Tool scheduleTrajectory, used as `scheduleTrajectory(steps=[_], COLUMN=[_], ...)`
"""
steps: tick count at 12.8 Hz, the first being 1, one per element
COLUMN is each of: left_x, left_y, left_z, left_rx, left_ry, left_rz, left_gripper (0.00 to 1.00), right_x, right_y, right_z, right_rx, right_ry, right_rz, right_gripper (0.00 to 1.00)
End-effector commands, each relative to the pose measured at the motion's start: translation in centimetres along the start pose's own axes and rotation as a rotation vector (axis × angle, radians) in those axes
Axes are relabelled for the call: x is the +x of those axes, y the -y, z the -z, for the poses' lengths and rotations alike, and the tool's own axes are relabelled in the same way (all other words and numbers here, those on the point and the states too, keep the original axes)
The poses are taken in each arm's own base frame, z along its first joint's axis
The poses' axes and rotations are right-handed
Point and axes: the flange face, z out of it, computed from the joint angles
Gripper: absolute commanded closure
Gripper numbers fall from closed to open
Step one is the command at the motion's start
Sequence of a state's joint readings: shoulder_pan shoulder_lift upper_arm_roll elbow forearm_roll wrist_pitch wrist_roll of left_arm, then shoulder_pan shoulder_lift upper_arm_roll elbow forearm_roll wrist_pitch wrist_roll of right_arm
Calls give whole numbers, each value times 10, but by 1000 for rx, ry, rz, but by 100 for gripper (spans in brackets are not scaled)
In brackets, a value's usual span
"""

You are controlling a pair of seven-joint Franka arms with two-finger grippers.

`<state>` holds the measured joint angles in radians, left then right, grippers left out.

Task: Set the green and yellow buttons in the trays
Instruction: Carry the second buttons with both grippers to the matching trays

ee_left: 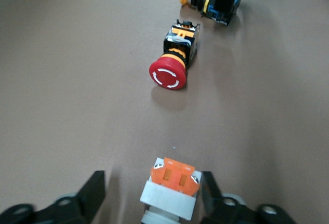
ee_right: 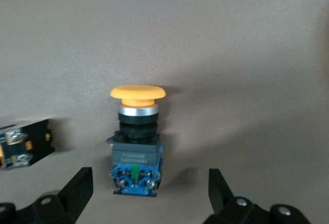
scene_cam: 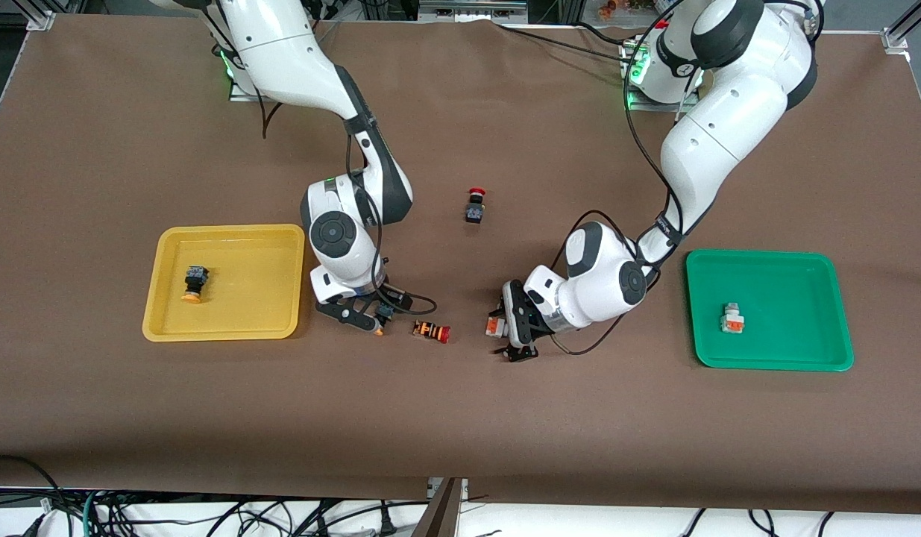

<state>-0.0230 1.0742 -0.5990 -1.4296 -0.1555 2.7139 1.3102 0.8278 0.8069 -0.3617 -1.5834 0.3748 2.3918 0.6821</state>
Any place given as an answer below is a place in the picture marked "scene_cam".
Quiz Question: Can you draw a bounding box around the red cap orange striped button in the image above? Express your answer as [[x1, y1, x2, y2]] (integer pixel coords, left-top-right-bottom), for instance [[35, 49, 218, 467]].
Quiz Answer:
[[412, 319, 452, 345]]

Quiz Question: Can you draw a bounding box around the brown table mat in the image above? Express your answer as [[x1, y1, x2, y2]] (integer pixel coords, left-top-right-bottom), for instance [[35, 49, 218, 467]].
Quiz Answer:
[[0, 13, 921, 514]]

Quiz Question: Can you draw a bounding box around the yellow plastic tray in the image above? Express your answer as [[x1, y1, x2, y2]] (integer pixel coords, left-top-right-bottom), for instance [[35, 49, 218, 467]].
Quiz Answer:
[[142, 224, 306, 342]]

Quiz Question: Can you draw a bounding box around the green plastic tray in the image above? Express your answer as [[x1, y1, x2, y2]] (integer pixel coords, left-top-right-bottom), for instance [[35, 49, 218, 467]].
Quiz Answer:
[[685, 249, 855, 371]]

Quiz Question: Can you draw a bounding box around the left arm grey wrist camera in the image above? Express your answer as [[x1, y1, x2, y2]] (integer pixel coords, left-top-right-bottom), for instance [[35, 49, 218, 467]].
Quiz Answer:
[[502, 280, 533, 348]]

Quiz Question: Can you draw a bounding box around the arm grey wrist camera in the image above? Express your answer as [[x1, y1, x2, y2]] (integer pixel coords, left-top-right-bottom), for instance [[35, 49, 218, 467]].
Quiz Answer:
[[315, 300, 380, 332], [502, 280, 533, 348]]

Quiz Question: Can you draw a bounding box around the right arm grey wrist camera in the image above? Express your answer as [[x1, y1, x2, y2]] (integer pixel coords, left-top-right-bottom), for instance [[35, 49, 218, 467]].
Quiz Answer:
[[315, 300, 380, 332]]

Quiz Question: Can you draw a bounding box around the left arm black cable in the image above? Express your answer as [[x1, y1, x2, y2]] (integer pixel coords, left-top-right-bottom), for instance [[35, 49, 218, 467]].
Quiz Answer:
[[551, 0, 688, 357]]

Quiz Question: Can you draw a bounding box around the aluminium table frame leg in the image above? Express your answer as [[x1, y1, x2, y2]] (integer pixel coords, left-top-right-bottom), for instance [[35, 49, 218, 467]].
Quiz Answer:
[[412, 477, 468, 537]]

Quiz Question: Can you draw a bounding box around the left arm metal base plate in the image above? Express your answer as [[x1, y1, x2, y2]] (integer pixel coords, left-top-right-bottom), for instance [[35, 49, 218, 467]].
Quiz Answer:
[[620, 41, 703, 113]]

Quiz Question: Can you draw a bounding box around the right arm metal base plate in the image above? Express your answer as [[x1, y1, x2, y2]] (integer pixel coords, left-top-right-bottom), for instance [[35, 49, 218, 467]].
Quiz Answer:
[[229, 45, 282, 103]]

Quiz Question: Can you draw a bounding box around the black cable on mat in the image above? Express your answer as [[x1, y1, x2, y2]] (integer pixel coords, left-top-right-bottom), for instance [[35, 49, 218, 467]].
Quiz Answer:
[[497, 22, 632, 60]]

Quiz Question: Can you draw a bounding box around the aluminium rail behind table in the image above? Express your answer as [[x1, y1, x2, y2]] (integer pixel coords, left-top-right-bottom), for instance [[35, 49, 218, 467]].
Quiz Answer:
[[419, 0, 528, 23]]

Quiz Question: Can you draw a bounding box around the black cable under table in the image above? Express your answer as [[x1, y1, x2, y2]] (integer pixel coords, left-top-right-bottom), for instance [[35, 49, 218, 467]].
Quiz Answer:
[[0, 454, 62, 515]]

